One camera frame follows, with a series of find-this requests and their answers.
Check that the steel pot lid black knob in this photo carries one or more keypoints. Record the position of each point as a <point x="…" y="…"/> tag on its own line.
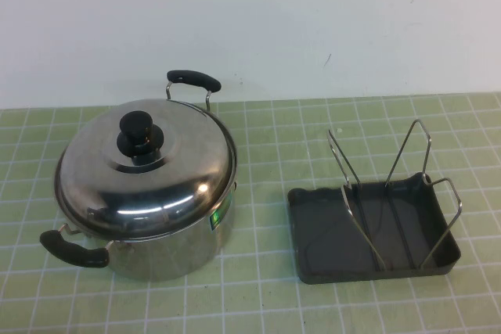
<point x="176" y="162"/>

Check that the green tiled table mat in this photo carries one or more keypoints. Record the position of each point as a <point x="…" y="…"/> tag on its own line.
<point x="266" y="154"/>

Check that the dark grey drip tray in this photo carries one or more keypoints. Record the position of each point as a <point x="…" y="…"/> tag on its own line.
<point x="325" y="240"/>

